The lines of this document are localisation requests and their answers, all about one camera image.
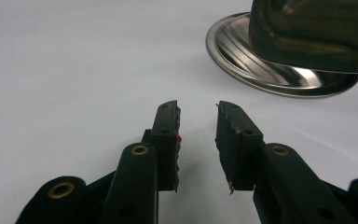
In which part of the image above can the steel utensil rack stand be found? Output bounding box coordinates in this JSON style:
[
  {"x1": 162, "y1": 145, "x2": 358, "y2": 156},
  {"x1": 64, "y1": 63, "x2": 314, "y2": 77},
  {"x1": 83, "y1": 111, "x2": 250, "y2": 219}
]
[{"x1": 205, "y1": 12, "x2": 358, "y2": 99}]

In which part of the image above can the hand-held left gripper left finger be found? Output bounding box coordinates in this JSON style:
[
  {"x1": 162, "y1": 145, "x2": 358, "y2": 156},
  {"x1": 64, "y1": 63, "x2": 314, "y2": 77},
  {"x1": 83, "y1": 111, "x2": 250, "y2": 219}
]
[{"x1": 99, "y1": 100, "x2": 182, "y2": 224}]

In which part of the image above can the dark curved object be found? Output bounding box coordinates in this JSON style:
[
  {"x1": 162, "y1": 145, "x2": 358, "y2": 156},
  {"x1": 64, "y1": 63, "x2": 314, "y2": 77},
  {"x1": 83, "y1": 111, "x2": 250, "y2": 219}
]
[{"x1": 248, "y1": 0, "x2": 358, "y2": 74}]

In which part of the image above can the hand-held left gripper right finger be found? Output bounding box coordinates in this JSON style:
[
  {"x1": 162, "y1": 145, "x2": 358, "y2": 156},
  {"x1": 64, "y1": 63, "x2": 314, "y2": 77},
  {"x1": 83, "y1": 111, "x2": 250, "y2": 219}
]
[{"x1": 214, "y1": 100, "x2": 358, "y2": 224}]

